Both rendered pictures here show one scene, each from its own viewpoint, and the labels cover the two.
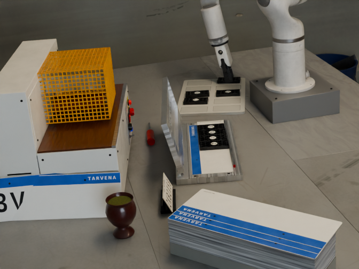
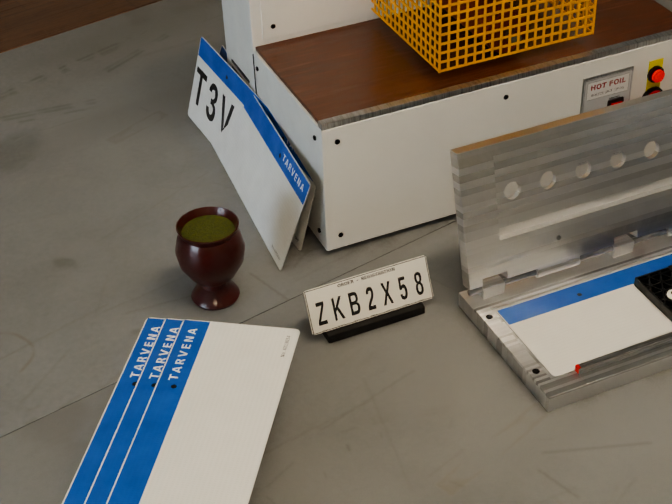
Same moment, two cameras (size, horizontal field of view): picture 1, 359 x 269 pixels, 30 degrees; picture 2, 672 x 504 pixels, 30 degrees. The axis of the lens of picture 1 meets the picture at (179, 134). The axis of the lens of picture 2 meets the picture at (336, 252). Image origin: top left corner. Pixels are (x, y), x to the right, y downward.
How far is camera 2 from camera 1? 1.60 m
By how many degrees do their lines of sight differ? 58
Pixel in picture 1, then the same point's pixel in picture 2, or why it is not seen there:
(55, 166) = (268, 95)
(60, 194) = (254, 151)
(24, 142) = (242, 16)
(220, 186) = (492, 380)
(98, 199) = (275, 207)
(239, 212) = (203, 422)
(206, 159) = (590, 310)
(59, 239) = (165, 223)
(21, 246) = (128, 189)
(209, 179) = (501, 347)
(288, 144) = not seen: outside the picture
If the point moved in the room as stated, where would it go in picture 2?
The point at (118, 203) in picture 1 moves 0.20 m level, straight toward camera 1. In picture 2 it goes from (201, 230) to (43, 289)
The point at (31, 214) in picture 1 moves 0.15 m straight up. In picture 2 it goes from (225, 154) to (216, 61)
